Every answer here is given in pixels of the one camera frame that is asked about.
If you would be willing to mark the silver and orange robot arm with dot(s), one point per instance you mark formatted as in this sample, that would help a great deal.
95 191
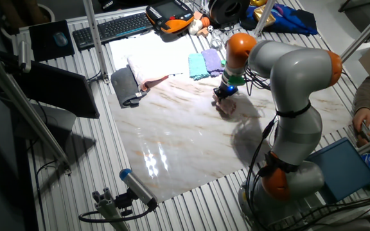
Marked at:
294 73

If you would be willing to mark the orange and black teach pendant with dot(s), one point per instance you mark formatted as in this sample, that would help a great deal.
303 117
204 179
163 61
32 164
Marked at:
170 14

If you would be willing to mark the blue box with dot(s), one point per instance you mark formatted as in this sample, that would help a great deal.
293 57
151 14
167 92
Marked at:
342 170

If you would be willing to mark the person's hand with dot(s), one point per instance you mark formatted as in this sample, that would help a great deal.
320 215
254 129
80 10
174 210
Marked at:
361 116

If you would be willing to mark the black filament spool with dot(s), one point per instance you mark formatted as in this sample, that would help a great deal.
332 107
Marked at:
228 11

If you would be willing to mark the white round pot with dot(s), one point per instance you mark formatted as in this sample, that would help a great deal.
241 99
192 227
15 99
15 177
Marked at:
46 12

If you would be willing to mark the grey towel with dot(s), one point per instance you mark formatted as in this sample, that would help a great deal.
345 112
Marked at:
125 86

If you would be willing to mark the small pink cloth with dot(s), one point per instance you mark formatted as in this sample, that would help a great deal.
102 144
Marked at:
226 106

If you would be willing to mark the computer mouse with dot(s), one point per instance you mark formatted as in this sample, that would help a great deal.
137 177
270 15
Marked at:
60 39

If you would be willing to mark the wooden block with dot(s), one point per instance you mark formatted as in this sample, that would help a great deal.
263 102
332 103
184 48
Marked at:
198 15
202 32

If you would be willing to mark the teal cloth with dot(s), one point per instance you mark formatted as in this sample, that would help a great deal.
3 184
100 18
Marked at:
198 66

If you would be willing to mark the blue cloth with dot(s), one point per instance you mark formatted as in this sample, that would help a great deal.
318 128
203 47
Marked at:
294 20

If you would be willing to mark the black monitor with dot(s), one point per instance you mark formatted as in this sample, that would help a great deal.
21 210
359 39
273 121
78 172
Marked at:
59 90

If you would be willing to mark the small toy soccer ball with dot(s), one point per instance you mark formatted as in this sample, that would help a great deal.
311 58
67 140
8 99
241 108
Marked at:
210 29

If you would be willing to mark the black mouse pad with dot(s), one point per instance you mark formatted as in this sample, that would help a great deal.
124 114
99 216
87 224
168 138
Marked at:
43 48

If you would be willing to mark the large peach towel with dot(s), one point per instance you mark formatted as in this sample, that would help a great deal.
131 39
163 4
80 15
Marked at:
149 72

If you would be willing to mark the aluminium camera mount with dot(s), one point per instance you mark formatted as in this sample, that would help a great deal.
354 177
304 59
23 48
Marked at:
108 208

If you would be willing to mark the purple cloth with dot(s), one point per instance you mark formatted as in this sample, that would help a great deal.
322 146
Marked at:
212 61

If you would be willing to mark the silver camera with blue end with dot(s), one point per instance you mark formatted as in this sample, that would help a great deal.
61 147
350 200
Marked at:
138 188

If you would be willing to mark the small toy basketball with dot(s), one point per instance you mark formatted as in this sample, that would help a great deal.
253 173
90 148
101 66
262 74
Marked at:
205 22

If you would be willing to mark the aluminium frame post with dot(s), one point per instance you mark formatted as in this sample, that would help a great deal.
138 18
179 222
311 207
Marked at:
95 41
264 16

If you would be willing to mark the silver camera on beam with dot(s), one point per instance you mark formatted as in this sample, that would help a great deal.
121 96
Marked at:
24 56

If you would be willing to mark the gold foil object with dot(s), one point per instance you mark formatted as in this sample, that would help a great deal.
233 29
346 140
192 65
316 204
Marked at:
263 15

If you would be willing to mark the white garlic toy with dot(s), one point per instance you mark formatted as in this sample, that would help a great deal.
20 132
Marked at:
195 27

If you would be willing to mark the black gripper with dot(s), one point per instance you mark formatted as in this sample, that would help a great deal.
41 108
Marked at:
225 90

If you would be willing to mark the black keyboard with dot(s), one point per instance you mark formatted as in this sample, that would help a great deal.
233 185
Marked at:
112 29

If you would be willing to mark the small phone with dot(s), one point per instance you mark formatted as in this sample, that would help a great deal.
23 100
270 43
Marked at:
365 132

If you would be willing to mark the empty clear glass beaker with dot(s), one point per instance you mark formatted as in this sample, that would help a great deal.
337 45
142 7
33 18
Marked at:
215 43

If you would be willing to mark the gold round object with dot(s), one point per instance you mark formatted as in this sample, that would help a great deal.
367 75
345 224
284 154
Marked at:
258 2

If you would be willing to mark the printed paper sheets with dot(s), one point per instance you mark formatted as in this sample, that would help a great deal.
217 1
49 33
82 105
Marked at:
149 46

